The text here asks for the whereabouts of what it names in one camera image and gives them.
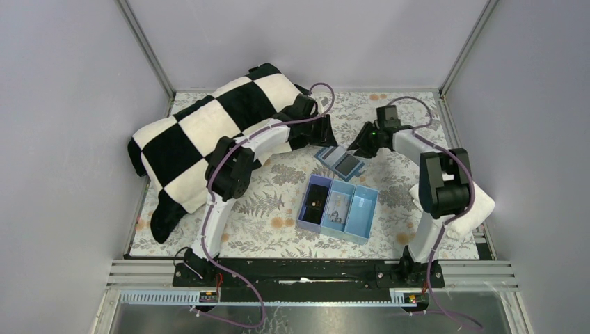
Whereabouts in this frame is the teal leather card holder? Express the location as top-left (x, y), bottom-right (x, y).
top-left (314, 146), bottom-right (365, 182)

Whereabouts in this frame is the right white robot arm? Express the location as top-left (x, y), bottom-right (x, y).
top-left (348, 105), bottom-right (475, 287)

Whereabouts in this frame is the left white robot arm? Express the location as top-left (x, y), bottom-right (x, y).
top-left (177, 94), bottom-right (336, 285)

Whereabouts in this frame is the black card in box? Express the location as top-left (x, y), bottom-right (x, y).
top-left (303, 184), bottom-right (329, 224)

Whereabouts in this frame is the VIP card in box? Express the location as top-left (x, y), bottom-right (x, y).
top-left (328, 209), bottom-right (347, 225)

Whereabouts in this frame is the floral patterned table mat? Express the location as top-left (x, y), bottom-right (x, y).
top-left (129, 91), bottom-right (480, 260)

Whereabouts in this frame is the purple open box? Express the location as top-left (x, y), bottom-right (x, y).
top-left (297, 174), bottom-right (333, 233)

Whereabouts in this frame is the light blue right box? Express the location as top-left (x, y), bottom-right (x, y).
top-left (342, 185), bottom-right (379, 245)

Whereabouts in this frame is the light blue box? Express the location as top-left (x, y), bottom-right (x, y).
top-left (320, 180), bottom-right (356, 239)
top-left (342, 185), bottom-right (379, 245)

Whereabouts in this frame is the light blue middle box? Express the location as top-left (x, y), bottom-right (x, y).
top-left (320, 180), bottom-right (356, 239)

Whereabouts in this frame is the white folded towel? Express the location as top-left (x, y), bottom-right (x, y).
top-left (409, 180), bottom-right (496, 241)

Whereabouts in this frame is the black white checkered blanket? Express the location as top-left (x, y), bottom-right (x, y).
top-left (127, 63), bottom-right (310, 244)

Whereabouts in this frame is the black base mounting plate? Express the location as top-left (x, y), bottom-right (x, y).
top-left (172, 258), bottom-right (428, 303)

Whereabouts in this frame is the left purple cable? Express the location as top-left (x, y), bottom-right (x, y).
top-left (189, 81), bottom-right (335, 330)

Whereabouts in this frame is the purple cable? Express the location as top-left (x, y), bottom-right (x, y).
top-left (387, 95), bottom-right (485, 333)
top-left (189, 81), bottom-right (335, 330)

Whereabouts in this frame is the aluminium frame rail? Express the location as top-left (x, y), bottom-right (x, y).
top-left (107, 260), bottom-right (519, 292)

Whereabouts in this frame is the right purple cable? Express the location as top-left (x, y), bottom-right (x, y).
top-left (387, 95), bottom-right (485, 333)

